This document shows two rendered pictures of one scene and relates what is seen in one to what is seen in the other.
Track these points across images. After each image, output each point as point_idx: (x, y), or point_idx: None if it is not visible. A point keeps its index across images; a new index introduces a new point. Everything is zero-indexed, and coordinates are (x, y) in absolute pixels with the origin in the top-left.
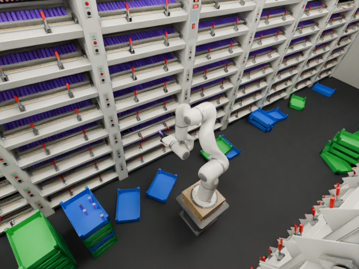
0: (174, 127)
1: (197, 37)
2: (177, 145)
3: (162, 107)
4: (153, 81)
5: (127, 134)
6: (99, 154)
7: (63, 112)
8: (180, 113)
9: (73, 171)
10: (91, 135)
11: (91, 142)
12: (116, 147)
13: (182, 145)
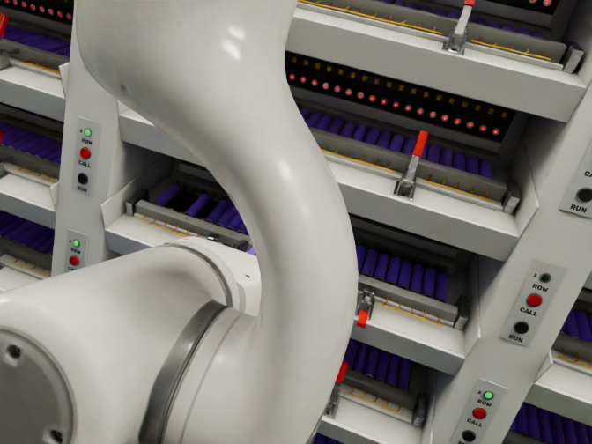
0: (429, 403)
1: None
2: (129, 256)
3: (400, 176)
4: (420, 10)
5: (165, 210)
6: (6, 192)
7: None
8: None
9: None
10: (19, 72)
11: (0, 100)
12: (77, 217)
13: (159, 286)
